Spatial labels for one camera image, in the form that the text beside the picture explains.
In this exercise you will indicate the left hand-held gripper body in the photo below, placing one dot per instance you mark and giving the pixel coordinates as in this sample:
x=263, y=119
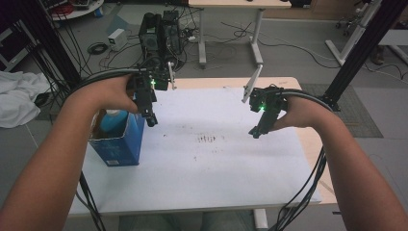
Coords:
x=146, y=82

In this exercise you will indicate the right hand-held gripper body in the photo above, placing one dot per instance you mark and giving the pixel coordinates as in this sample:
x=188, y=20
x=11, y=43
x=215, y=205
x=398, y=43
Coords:
x=269, y=97

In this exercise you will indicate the blue bottle with white cap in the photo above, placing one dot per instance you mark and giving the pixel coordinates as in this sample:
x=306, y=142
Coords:
x=114, y=122

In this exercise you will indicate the blue cardboard box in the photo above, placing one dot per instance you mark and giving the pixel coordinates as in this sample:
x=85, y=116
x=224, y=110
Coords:
x=118, y=149

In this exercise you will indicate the person's right hand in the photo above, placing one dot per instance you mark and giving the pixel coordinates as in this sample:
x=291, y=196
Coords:
x=304, y=112

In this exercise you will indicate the person's left hand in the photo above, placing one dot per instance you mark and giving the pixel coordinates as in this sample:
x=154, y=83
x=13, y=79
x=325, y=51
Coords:
x=102, y=94

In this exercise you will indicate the black computer tower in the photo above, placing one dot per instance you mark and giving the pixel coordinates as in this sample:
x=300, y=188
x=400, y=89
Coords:
x=150, y=35
x=172, y=32

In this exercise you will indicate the small white device box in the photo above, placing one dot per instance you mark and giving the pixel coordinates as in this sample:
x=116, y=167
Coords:
x=117, y=39

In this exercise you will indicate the grey floor mat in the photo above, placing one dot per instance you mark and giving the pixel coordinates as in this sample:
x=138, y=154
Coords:
x=359, y=112

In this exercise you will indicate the white table leg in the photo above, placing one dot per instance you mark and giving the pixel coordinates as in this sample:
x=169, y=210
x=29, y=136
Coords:
x=260, y=219

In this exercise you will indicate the round white table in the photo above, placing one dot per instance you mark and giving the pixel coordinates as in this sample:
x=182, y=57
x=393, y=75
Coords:
x=80, y=11

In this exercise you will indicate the black metal stand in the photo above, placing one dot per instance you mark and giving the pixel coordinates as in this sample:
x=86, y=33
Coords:
x=54, y=41
x=365, y=48

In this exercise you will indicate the wooden desk with white legs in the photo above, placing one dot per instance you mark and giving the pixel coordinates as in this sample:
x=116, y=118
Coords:
x=237, y=3

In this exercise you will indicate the white crumpled cloth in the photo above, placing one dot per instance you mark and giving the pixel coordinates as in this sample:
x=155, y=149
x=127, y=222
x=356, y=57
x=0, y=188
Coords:
x=19, y=96

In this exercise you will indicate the white metal frame leg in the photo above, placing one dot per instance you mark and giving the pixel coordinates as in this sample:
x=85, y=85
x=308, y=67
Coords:
x=352, y=35

